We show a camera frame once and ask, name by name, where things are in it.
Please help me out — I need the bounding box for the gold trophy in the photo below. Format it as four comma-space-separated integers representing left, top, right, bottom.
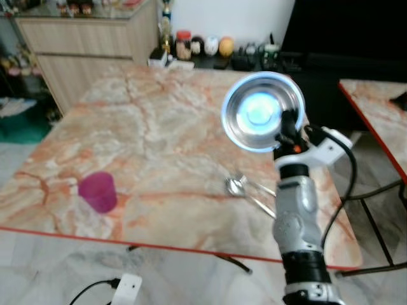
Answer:
159, 0, 174, 54

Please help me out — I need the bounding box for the white egg figurine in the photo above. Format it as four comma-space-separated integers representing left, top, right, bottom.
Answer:
205, 36, 220, 57

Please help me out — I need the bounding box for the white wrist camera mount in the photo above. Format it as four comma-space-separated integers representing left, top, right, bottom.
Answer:
289, 127, 352, 170
109, 273, 144, 305

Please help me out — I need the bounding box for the black gadget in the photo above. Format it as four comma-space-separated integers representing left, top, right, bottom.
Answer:
231, 43, 263, 71

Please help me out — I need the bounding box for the small white box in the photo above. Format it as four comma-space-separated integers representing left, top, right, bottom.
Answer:
148, 50, 177, 68

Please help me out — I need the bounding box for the light wooden cabinet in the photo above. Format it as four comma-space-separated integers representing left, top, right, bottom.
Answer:
14, 0, 160, 116

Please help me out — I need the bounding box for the metal fork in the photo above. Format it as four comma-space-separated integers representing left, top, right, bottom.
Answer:
243, 193, 277, 220

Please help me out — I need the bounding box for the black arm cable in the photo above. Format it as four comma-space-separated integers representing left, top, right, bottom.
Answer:
69, 278, 122, 305
304, 125, 358, 250

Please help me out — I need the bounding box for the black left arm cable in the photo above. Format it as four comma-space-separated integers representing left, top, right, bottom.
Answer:
69, 278, 122, 305

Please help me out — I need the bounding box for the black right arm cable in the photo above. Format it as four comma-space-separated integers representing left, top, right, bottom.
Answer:
304, 125, 358, 250

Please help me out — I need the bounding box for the red lid jar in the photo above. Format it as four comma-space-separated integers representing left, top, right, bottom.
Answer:
176, 30, 193, 62

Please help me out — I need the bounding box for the metal spoon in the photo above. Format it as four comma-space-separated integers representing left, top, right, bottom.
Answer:
226, 176, 277, 195

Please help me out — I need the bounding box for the white green mug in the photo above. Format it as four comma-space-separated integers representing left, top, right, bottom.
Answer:
263, 43, 281, 71

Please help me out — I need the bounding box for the dark egg figurine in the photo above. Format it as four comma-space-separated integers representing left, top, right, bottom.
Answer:
191, 36, 206, 57

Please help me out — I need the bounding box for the marble pattern table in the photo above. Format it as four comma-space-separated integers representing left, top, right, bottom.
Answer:
0, 64, 407, 277
338, 79, 407, 184

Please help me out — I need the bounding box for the green mat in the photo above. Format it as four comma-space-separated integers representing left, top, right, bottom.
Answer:
0, 98, 53, 144

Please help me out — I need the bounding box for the black television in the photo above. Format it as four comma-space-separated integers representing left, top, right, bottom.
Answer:
280, 0, 407, 64

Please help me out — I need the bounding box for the orange egg figurine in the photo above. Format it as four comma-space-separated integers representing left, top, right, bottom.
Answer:
219, 36, 235, 58

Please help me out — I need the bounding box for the purple plastic cup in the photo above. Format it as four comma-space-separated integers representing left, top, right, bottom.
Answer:
78, 171, 119, 214

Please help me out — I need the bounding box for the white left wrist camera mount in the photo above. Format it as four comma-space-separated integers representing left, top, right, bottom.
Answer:
109, 273, 144, 305

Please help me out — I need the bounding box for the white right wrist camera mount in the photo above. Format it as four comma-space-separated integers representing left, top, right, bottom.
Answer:
289, 127, 352, 170

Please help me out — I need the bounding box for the black flat box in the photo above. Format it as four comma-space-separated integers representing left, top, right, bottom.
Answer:
389, 91, 407, 112

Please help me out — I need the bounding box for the round steel bowl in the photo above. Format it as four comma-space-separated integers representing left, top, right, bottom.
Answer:
221, 71, 307, 153

